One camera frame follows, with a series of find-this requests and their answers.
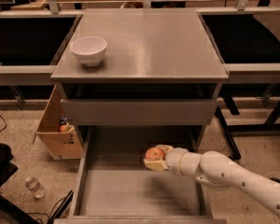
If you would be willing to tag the grey drawer cabinet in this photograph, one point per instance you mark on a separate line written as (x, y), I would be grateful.
(151, 54)

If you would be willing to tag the clear plastic water bottle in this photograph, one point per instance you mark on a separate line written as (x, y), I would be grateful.
(35, 187)

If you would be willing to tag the open grey middle drawer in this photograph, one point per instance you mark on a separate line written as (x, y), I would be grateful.
(114, 186)

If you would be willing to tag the cardboard box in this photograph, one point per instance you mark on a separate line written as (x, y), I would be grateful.
(61, 146)

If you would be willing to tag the white ceramic bowl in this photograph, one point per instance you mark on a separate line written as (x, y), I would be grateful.
(89, 50)

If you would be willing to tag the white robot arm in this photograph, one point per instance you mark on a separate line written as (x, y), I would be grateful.
(214, 169)

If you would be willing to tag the black chair base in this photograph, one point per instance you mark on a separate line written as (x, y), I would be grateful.
(7, 170)

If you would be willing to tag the orange fruit in box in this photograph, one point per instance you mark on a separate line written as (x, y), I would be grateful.
(64, 128)

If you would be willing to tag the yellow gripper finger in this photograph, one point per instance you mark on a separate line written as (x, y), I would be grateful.
(158, 165)
(165, 148)

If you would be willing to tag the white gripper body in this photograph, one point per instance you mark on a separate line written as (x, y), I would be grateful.
(175, 160)

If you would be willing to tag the red apple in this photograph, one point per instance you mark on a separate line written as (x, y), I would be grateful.
(154, 154)

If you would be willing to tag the closed grey top drawer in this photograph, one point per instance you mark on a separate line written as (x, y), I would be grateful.
(139, 112)

